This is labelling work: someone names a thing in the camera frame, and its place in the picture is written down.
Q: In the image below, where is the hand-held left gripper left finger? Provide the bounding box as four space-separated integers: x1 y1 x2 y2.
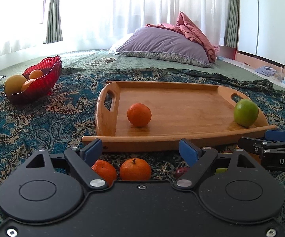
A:
24 139 108 191

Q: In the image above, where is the white sheer curtain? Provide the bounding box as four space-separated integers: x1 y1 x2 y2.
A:
0 0 229 60

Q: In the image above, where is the white cable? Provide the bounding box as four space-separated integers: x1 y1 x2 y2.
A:
85 57 116 66

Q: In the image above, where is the grey-green curtain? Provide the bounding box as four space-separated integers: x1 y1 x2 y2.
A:
43 0 64 44
225 0 240 48

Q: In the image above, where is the lilac cloth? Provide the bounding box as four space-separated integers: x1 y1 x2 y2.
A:
256 65 277 76

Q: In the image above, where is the teal paisley blanket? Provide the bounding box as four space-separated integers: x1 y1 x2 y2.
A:
0 67 285 228

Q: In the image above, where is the dark red jujube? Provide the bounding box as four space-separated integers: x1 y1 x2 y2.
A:
175 167 190 178

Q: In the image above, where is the green quilted bedspread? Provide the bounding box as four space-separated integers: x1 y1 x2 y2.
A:
0 49 269 82

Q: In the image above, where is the yellow citrus fruit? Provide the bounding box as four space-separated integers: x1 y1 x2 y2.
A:
4 74 28 97

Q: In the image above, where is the red-brown wooden board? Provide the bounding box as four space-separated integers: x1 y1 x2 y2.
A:
219 45 237 60

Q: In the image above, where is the small orange mandarin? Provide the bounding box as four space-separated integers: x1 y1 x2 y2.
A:
119 158 152 181
91 160 118 187
127 103 152 127

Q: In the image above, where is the pink quilt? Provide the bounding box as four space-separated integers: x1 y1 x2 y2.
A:
145 11 220 64

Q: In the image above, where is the red glass bowl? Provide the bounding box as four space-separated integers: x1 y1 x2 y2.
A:
5 55 62 105

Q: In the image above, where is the orange fruit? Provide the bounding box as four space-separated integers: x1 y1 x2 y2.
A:
29 69 44 80
21 78 37 92

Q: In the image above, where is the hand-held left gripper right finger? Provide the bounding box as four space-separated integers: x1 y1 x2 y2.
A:
173 139 264 191

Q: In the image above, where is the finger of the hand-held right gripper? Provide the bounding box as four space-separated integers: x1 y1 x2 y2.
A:
265 129 285 143
237 136 285 153

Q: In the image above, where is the white pillow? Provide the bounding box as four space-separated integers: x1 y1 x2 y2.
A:
109 39 128 54

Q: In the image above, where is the wooden tray with handles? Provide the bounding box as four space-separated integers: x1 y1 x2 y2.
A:
82 80 277 152

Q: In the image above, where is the purple pillow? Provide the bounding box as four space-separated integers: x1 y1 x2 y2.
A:
116 27 212 68

